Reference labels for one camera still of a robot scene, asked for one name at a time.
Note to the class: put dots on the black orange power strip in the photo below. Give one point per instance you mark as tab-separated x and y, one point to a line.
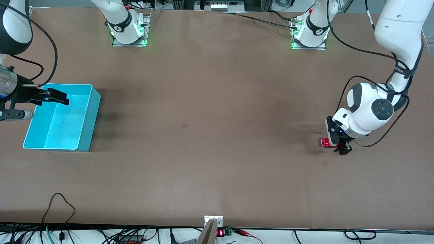
130	241

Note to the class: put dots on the lit background equipment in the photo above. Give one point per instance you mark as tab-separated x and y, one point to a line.
220	5

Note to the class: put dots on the aluminium camera mount bar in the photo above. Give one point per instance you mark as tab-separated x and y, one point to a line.
208	235

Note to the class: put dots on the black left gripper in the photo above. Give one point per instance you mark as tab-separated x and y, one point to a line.
345	148

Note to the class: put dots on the red digit display module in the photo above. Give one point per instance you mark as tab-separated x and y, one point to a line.
221	232

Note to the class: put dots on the blue plastic storage box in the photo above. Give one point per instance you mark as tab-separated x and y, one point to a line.
61	128

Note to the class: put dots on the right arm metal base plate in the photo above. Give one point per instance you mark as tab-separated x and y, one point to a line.
146	30

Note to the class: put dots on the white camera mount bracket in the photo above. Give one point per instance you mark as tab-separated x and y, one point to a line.
207	219

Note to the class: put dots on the red beetle toy car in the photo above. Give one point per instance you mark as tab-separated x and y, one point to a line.
326	143

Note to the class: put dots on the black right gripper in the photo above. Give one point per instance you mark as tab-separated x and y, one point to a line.
24	92

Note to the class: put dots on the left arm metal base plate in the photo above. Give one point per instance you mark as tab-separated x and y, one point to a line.
322	46

